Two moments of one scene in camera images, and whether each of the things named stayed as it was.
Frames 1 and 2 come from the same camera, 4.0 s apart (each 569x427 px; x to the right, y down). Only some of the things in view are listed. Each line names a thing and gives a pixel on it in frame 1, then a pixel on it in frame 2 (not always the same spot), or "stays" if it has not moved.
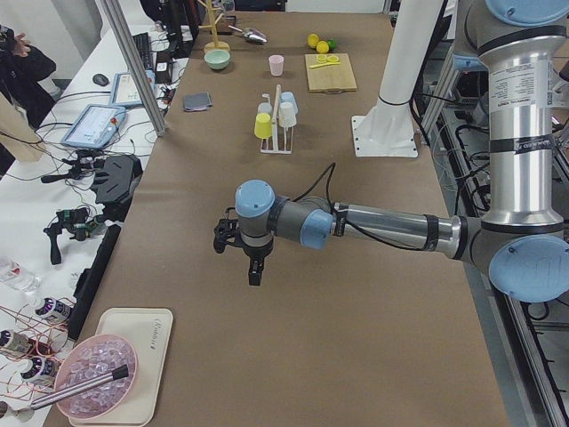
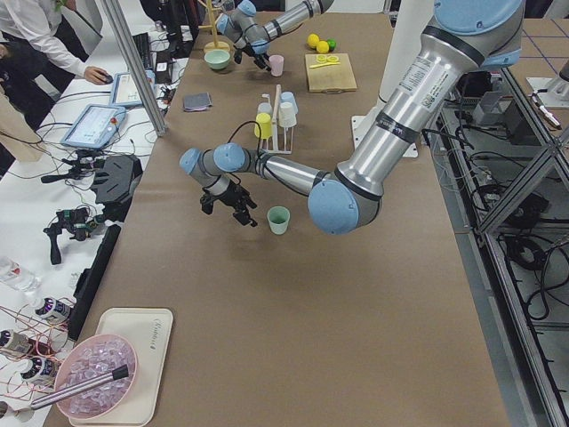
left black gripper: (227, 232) -> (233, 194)
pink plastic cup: (276, 62) stays
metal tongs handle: (65, 393) stays
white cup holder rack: (275, 149) stays
